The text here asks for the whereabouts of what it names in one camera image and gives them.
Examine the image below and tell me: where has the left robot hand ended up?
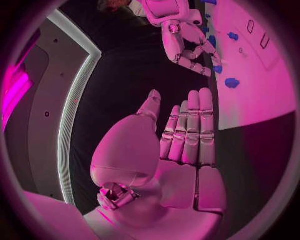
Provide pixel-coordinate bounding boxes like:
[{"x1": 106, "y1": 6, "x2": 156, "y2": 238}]
[{"x1": 83, "y1": 87, "x2": 228, "y2": 240}]

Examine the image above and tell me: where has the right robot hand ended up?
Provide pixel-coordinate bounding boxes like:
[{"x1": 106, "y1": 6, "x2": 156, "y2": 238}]
[{"x1": 161, "y1": 19, "x2": 224, "y2": 78}]

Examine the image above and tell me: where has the white task board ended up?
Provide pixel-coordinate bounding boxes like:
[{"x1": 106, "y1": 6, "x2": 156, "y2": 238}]
[{"x1": 203, "y1": 0, "x2": 299, "y2": 131}]

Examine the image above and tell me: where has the blue gear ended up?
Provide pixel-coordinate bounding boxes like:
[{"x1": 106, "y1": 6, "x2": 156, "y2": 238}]
[{"x1": 223, "y1": 77, "x2": 241, "y2": 89}]

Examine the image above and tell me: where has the person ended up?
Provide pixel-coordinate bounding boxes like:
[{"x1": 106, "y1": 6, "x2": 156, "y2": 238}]
[{"x1": 96, "y1": 0, "x2": 151, "y2": 26}]

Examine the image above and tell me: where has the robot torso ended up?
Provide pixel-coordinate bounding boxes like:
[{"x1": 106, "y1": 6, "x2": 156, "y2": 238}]
[{"x1": 4, "y1": 9, "x2": 102, "y2": 206}]

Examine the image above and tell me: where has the glowing light bar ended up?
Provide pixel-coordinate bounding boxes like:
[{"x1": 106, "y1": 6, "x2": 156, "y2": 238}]
[{"x1": 1, "y1": 43, "x2": 36, "y2": 133}]

